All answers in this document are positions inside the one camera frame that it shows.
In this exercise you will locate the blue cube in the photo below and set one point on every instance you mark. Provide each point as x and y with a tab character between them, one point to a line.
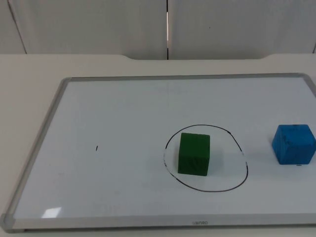
293	145

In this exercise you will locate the green cube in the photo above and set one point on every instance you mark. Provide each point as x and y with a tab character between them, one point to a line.
193	154

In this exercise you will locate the grey-framed whiteboard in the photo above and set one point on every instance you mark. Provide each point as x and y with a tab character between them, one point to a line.
111	148

